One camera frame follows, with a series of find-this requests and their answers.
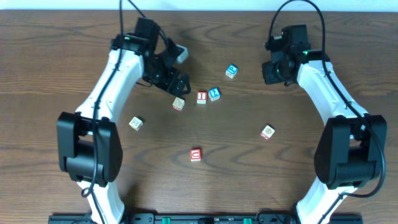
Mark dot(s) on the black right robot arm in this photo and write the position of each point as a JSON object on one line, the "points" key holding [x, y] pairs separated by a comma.
{"points": [[350, 151]]}

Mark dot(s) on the plain wooden picture block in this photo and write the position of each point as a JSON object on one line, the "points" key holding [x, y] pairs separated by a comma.
{"points": [[136, 123]]}

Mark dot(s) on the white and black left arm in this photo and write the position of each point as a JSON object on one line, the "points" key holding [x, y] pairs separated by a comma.
{"points": [[89, 147]]}

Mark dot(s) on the blue letter P block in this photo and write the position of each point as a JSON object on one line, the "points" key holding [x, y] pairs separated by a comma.
{"points": [[231, 71]]}

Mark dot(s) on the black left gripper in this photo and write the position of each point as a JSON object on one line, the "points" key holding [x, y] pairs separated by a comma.
{"points": [[173, 81]]}

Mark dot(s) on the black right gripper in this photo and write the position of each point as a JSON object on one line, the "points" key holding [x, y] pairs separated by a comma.
{"points": [[269, 73]]}

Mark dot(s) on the shell picture block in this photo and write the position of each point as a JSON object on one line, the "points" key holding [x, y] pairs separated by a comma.
{"points": [[267, 132]]}

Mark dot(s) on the red letter U block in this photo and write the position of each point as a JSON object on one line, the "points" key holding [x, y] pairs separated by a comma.
{"points": [[195, 155]]}

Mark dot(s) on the blue number 2 block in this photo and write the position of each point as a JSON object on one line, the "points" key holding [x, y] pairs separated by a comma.
{"points": [[214, 94]]}

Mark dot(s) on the plain picture block red side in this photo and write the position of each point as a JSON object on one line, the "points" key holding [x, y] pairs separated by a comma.
{"points": [[178, 104]]}

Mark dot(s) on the red letter I block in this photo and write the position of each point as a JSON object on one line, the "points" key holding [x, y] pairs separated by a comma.
{"points": [[201, 97]]}

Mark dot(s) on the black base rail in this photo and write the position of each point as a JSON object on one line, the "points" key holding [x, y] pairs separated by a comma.
{"points": [[269, 217]]}

